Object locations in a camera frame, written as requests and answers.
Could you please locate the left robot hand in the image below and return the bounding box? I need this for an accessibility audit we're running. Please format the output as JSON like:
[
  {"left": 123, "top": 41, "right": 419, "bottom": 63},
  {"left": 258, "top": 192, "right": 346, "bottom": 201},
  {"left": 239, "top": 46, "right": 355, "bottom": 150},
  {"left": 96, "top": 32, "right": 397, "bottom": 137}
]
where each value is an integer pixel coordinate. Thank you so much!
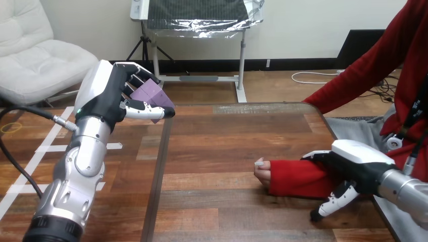
[{"left": 74, "top": 59, "right": 176, "bottom": 133}]

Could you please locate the person's hand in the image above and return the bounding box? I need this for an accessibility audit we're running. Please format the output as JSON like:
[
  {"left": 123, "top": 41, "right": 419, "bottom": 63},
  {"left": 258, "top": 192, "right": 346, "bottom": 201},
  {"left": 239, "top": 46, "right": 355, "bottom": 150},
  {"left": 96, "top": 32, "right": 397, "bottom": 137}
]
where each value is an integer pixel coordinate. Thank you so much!
[{"left": 253, "top": 157, "right": 273, "bottom": 190}]

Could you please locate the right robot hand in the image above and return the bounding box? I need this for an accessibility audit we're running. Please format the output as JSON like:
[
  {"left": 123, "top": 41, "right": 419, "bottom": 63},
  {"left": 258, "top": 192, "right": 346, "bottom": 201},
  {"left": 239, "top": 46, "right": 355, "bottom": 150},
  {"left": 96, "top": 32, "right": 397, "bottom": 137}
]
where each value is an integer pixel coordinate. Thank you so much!
[{"left": 301, "top": 139, "right": 399, "bottom": 223}]

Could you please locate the purple block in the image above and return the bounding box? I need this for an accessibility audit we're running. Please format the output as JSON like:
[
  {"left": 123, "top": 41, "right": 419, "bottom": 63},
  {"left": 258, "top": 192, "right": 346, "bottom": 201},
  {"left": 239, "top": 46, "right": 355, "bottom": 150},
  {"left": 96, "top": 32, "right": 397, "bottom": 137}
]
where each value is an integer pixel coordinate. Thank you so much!
[{"left": 129, "top": 81, "right": 176, "bottom": 125}]

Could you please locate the person's body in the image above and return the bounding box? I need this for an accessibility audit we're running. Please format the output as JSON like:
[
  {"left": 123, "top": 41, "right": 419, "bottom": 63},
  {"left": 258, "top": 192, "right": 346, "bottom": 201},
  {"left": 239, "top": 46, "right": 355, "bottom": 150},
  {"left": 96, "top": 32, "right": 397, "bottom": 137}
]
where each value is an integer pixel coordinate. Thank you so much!
[{"left": 302, "top": 0, "right": 428, "bottom": 242}]

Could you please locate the black tripod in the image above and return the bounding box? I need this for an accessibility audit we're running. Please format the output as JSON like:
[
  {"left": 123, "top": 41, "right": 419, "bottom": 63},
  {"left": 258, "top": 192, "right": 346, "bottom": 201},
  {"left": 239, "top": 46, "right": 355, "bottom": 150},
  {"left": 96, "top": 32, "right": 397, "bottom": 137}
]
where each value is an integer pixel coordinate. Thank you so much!
[{"left": 126, "top": 21, "right": 175, "bottom": 64}]

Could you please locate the white cushioned chair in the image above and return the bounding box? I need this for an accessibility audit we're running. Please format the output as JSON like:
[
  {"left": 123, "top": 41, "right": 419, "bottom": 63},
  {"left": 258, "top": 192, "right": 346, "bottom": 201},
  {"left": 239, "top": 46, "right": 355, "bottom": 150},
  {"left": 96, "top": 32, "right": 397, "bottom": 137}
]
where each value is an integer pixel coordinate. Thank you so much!
[{"left": 0, "top": 0, "right": 99, "bottom": 107}]

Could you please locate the dark screen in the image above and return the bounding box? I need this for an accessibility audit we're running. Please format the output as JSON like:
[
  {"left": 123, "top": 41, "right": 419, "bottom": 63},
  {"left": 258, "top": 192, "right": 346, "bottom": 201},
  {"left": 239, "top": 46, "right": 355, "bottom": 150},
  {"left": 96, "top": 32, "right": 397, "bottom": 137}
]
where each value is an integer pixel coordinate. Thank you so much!
[{"left": 336, "top": 29, "right": 386, "bottom": 70}]

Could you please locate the foil sheet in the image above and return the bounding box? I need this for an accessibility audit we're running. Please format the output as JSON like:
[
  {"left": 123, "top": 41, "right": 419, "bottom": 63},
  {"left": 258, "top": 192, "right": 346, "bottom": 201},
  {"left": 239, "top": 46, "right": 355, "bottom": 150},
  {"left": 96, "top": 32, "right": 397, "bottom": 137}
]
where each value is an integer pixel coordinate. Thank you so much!
[{"left": 146, "top": 0, "right": 265, "bottom": 39}]

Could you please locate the dark mesh panel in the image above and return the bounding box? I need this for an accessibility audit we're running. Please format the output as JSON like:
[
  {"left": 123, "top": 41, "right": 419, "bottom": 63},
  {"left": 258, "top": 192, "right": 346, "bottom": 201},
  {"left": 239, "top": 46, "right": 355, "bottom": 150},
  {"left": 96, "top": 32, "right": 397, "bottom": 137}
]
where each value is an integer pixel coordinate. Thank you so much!
[{"left": 147, "top": 0, "right": 250, "bottom": 23}]

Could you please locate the black cable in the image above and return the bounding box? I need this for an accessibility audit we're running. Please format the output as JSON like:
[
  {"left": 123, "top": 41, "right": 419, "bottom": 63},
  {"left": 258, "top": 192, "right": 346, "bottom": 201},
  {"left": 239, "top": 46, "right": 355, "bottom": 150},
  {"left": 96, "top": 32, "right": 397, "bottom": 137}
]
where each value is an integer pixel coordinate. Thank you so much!
[
  {"left": 0, "top": 105, "right": 78, "bottom": 199},
  {"left": 402, "top": 129, "right": 428, "bottom": 176}
]

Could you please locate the tangle of cables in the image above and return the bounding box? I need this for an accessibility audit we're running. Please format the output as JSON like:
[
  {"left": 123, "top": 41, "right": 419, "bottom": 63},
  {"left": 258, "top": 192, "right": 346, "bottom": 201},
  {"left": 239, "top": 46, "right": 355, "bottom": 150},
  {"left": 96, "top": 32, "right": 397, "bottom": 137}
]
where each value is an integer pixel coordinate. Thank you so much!
[{"left": 367, "top": 74, "right": 401, "bottom": 103}]

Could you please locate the white cable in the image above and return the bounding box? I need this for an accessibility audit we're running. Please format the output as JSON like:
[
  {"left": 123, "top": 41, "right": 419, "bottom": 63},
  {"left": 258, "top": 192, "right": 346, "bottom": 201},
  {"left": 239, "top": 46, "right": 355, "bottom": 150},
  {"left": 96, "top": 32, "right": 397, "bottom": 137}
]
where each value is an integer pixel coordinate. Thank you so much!
[{"left": 291, "top": 71, "right": 339, "bottom": 85}]

